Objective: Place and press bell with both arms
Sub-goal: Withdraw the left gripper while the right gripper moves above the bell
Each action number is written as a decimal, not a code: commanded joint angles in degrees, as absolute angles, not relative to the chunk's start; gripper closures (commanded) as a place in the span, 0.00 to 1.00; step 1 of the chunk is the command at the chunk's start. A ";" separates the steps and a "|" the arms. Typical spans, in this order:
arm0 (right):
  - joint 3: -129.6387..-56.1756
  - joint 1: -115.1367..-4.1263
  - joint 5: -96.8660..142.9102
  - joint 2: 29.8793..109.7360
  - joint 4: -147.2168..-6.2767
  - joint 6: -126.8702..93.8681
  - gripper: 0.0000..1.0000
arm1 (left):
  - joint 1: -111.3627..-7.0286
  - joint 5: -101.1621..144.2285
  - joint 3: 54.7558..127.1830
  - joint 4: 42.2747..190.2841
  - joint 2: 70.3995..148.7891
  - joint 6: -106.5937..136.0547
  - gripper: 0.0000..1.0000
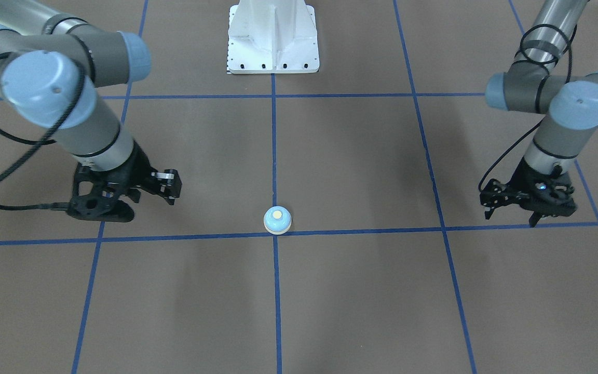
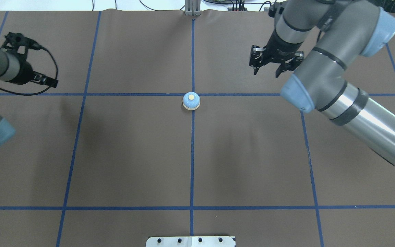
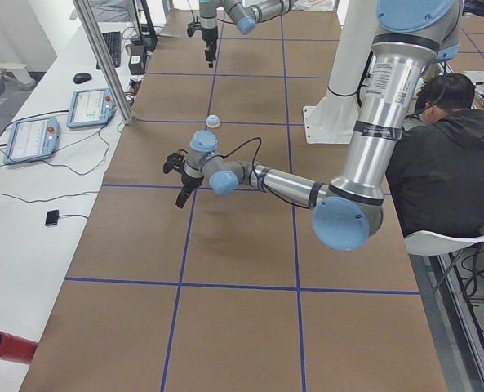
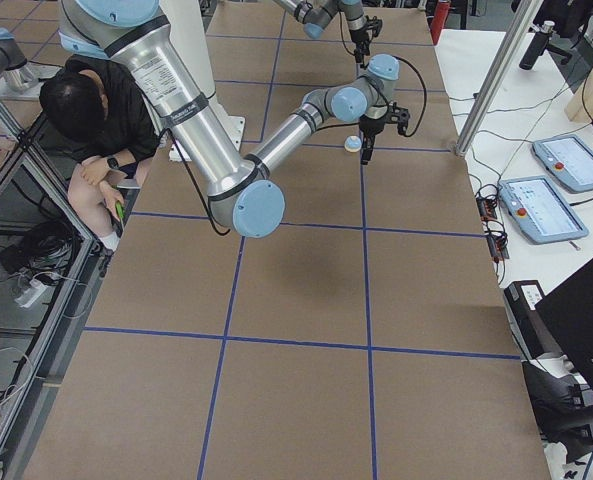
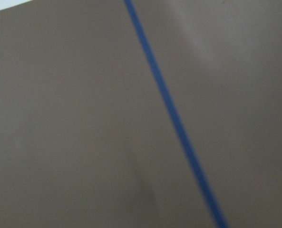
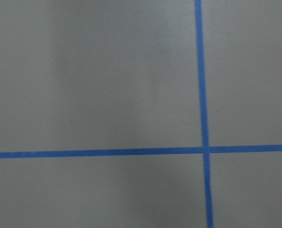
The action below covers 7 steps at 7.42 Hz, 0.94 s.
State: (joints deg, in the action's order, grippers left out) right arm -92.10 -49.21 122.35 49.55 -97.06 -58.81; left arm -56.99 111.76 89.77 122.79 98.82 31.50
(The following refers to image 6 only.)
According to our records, blue tape grid lines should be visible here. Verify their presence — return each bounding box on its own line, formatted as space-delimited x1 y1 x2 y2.
0 0 282 228

